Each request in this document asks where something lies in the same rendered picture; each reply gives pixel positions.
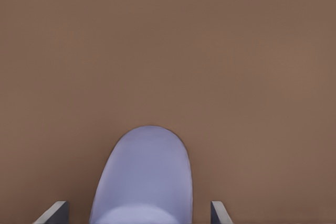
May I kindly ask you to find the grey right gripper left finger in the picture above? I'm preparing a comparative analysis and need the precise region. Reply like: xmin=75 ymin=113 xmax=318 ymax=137
xmin=33 ymin=200 xmax=70 ymax=224

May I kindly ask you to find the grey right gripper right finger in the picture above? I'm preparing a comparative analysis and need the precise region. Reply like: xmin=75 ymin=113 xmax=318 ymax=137
xmin=211 ymin=200 xmax=234 ymax=224

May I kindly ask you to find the lavender rounded object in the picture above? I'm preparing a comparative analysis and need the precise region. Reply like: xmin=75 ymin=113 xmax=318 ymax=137
xmin=88 ymin=125 xmax=193 ymax=224

